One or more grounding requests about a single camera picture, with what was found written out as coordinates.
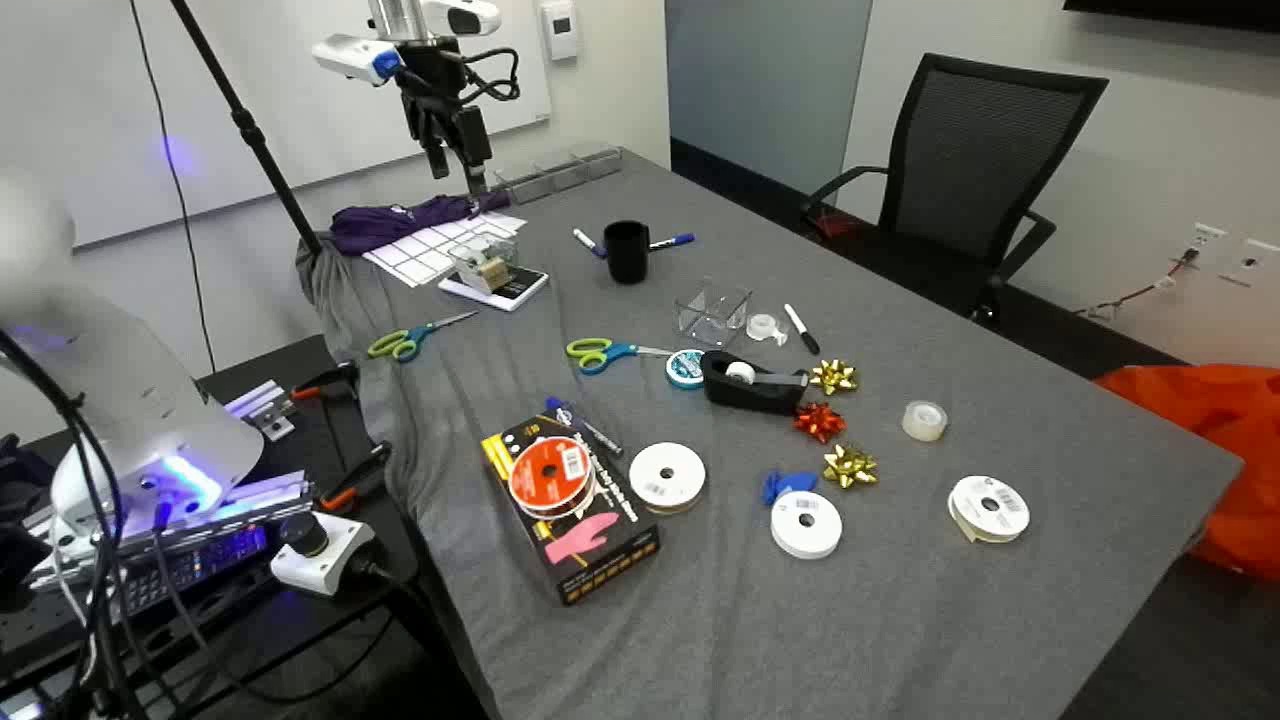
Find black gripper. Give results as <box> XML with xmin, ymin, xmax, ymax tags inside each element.
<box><xmin>394</xmin><ymin>38</ymin><xmax>497</xmax><ymax>193</ymax></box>

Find black cup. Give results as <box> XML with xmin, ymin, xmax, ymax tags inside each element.
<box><xmin>600</xmin><ymin>216</ymin><xmax>655</xmax><ymax>288</ymax></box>

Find black marker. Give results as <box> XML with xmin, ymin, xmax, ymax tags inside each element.
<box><xmin>778</xmin><ymin>299</ymin><xmax>828</xmax><ymax>358</ymax></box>

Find purple cloth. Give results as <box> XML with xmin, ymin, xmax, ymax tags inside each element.
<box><xmin>326</xmin><ymin>188</ymin><xmax>514</xmax><ymax>258</ymax></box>

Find white grid pattern paper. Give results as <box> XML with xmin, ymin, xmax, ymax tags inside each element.
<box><xmin>359</xmin><ymin>208</ymin><xmax>532</xmax><ymax>296</ymax></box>

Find white whiteboard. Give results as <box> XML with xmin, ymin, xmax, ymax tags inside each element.
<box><xmin>0</xmin><ymin>0</ymin><xmax>555</xmax><ymax>252</ymax></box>

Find clear packet of bows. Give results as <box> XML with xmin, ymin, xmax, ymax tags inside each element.
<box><xmin>468</xmin><ymin>243</ymin><xmax>528</xmax><ymax>296</ymax></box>

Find black card with white border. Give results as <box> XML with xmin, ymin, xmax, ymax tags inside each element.
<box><xmin>434</xmin><ymin>255</ymin><xmax>551</xmax><ymax>320</ymax></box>

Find black tripod pole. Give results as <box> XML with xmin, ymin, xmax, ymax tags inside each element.
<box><xmin>167</xmin><ymin>0</ymin><xmax>326</xmax><ymax>255</ymax></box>

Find blue capped pen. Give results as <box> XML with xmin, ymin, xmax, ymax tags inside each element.
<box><xmin>539</xmin><ymin>390</ymin><xmax>629</xmax><ymax>465</ymax></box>

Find clear plastic box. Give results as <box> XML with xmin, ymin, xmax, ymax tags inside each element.
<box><xmin>672</xmin><ymin>280</ymin><xmax>758</xmax><ymax>351</ymax></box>

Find teal ribbon spool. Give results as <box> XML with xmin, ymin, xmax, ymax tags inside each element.
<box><xmin>665</xmin><ymin>342</ymin><xmax>710</xmax><ymax>390</ymax></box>

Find grey blue door panel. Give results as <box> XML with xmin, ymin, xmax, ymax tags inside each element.
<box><xmin>665</xmin><ymin>0</ymin><xmax>880</xmax><ymax>198</ymax></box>

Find black tape dispenser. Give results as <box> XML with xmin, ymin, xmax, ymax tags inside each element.
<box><xmin>700</xmin><ymin>348</ymin><xmax>815</xmax><ymax>414</ymax></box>

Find black box with orange ribbon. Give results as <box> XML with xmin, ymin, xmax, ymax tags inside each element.
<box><xmin>474</xmin><ymin>413</ymin><xmax>665</xmax><ymax>607</ymax></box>

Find white ribbon spool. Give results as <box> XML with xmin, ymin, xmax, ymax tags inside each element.
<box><xmin>624</xmin><ymin>440</ymin><xmax>710</xmax><ymax>515</ymax></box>
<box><xmin>768</xmin><ymin>489</ymin><xmax>847</xmax><ymax>565</ymax></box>

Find white box with black knob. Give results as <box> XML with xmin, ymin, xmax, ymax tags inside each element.
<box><xmin>267</xmin><ymin>506</ymin><xmax>378</xmax><ymax>600</ymax></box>

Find gold gift bow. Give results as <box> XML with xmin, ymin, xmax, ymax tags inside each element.
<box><xmin>803</xmin><ymin>354</ymin><xmax>864</xmax><ymax>401</ymax></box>
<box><xmin>818</xmin><ymin>440</ymin><xmax>883</xmax><ymax>494</ymax></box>

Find red gift bow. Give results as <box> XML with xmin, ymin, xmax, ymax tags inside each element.
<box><xmin>792</xmin><ymin>401</ymin><xmax>853</xmax><ymax>442</ymax></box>

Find blue gift bow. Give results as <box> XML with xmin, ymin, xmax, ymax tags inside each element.
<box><xmin>758</xmin><ymin>465</ymin><xmax>823</xmax><ymax>510</ymax></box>

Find black office chair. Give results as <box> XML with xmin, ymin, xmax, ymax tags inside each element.
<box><xmin>797</xmin><ymin>52</ymin><xmax>1113</xmax><ymax>327</ymax></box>

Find black robot cart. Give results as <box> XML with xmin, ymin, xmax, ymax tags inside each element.
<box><xmin>0</xmin><ymin>333</ymin><xmax>451</xmax><ymax>720</ymax></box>

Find translucent white tape roll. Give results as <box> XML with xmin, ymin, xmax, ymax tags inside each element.
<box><xmin>899</xmin><ymin>395</ymin><xmax>955</xmax><ymax>447</ymax></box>

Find gold edged ribbon spool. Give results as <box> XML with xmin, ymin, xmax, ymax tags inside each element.
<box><xmin>945</xmin><ymin>471</ymin><xmax>1036</xmax><ymax>551</ymax></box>

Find orange plastic bag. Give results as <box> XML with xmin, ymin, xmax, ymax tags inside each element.
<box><xmin>1090</xmin><ymin>358</ymin><xmax>1280</xmax><ymax>586</ymax></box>

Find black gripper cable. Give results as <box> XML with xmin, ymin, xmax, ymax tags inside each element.
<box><xmin>455</xmin><ymin>45</ymin><xmax>528</xmax><ymax>108</ymax></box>

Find metal wire tray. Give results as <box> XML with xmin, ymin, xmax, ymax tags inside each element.
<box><xmin>497</xmin><ymin>144</ymin><xmax>631</xmax><ymax>208</ymax></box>

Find white wall thermostat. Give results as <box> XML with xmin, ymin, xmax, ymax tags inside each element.
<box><xmin>535</xmin><ymin>0</ymin><xmax>582</xmax><ymax>63</ymax></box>

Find green yellow handled scissors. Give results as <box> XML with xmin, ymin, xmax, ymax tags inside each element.
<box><xmin>562</xmin><ymin>333</ymin><xmax>677</xmax><ymax>380</ymax></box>
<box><xmin>365</xmin><ymin>306</ymin><xmax>478</xmax><ymax>367</ymax></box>

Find thin black hanging cable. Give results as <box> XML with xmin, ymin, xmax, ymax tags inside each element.
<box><xmin>122</xmin><ymin>0</ymin><xmax>219</xmax><ymax>380</ymax></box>

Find silver metal bracket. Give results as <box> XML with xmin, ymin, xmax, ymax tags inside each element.
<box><xmin>219</xmin><ymin>375</ymin><xmax>300</xmax><ymax>442</ymax></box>

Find thick black power cable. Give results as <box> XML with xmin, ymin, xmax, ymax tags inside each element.
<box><xmin>347</xmin><ymin>551</ymin><xmax>465</xmax><ymax>670</ymax></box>

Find wall outlet cable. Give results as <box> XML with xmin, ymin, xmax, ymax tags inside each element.
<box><xmin>1077</xmin><ymin>243</ymin><xmax>1203</xmax><ymax>322</ymax></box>

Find black wall screen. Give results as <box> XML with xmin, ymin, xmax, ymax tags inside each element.
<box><xmin>1060</xmin><ymin>0</ymin><xmax>1280</xmax><ymax>38</ymax></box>

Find white wall plate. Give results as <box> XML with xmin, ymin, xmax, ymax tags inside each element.
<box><xmin>1228</xmin><ymin>231</ymin><xmax>1280</xmax><ymax>291</ymax></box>

